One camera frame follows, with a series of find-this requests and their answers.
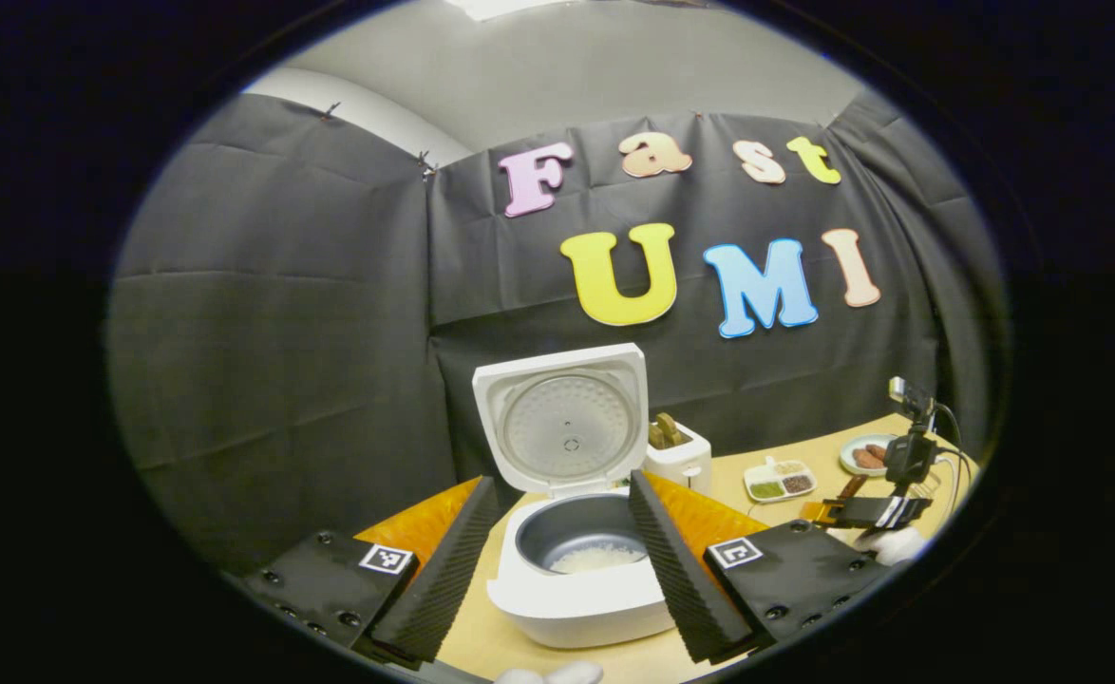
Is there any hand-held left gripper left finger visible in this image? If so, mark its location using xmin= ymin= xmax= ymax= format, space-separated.
xmin=242 ymin=475 xmax=502 ymax=666

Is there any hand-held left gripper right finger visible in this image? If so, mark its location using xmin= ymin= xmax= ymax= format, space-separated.
xmin=626 ymin=468 xmax=893 ymax=666

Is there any white rice cooker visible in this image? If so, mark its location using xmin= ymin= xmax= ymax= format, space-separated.
xmin=472 ymin=342 xmax=678 ymax=650

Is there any pale green plate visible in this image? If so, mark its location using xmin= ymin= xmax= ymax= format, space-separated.
xmin=839 ymin=433 xmax=900 ymax=477

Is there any white divided grain dish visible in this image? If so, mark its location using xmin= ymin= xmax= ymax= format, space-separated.
xmin=744 ymin=458 xmax=818 ymax=504

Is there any white toaster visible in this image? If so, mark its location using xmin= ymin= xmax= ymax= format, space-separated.
xmin=643 ymin=423 xmax=713 ymax=495

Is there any black backdrop cloth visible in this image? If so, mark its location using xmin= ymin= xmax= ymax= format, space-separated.
xmin=106 ymin=90 xmax=1010 ymax=580

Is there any large ceiling light panel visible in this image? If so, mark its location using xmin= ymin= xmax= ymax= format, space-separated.
xmin=444 ymin=0 xmax=577 ymax=20

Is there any white cable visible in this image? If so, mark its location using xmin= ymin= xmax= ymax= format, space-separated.
xmin=937 ymin=451 xmax=974 ymax=519

